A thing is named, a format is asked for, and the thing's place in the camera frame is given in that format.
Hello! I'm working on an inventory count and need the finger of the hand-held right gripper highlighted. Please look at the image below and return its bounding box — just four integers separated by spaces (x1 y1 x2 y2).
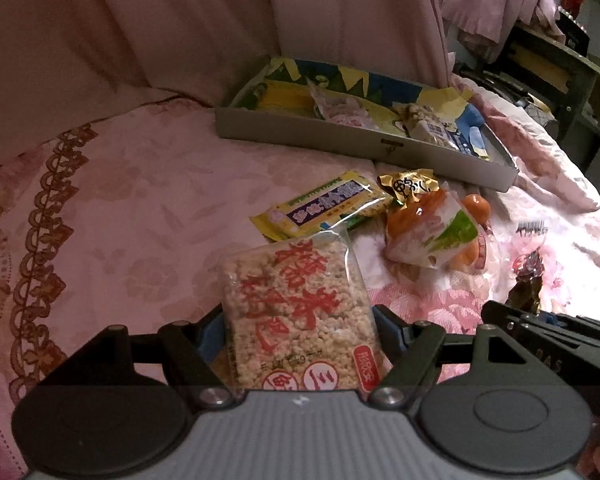
481 300 600 348

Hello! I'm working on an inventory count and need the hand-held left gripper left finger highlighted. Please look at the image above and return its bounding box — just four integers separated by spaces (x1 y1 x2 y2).
67 305 236 408

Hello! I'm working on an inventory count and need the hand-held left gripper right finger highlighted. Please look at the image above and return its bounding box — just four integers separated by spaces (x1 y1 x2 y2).
369 304 536 408

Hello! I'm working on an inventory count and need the rice cracker packet with red print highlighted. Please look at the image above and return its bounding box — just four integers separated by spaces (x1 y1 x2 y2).
221 227 393 393

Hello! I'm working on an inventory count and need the orange white green snack packet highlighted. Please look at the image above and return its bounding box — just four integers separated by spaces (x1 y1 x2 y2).
384 189 491 272

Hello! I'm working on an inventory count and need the small tangerine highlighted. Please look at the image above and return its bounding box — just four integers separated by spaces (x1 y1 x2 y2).
460 194 492 221

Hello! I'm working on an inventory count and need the yellow snack packet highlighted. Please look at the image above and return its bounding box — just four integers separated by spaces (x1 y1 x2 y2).
250 170 393 243

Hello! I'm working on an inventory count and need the gold snack packet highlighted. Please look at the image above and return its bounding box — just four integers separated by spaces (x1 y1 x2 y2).
377 167 441 206

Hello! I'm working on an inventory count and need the cardboard box with yellow-blue lining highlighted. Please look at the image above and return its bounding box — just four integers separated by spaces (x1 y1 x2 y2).
215 55 520 192

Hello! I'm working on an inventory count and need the large clear and blue snack packet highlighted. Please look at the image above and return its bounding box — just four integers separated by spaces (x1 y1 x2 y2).
392 102 491 161

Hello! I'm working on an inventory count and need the dark brown snack wrapper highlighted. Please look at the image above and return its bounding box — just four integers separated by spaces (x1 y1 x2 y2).
510 220 548 313

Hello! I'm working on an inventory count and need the floral pink blanket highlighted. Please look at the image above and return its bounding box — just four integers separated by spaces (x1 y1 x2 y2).
350 72 600 396

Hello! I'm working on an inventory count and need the pink bedsheet with lace pattern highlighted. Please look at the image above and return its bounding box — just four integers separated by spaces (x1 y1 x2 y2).
0 85 381 480

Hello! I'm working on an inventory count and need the dark wooden desk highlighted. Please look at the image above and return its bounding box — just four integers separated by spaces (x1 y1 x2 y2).
502 25 600 141

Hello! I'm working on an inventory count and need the black box on desk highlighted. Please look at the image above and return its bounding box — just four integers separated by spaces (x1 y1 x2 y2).
555 7 592 56

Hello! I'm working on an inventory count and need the lilac tied curtain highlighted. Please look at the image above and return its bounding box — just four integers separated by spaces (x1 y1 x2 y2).
437 0 566 58

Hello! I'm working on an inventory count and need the pink curtain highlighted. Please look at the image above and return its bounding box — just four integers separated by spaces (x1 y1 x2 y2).
0 0 453 111

